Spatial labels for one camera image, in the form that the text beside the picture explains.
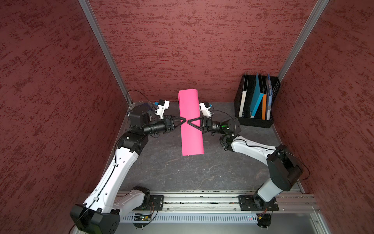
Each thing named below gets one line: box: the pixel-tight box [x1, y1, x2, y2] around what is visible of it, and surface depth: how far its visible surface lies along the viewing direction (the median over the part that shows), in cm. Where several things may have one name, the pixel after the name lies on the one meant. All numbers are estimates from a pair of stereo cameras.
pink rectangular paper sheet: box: [177, 88, 205, 156], surface depth 63 cm
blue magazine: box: [265, 73, 273, 121], surface depth 93 cm
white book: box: [238, 91, 247, 118], surface depth 94 cm
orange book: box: [261, 94, 267, 120], surface depth 96 cm
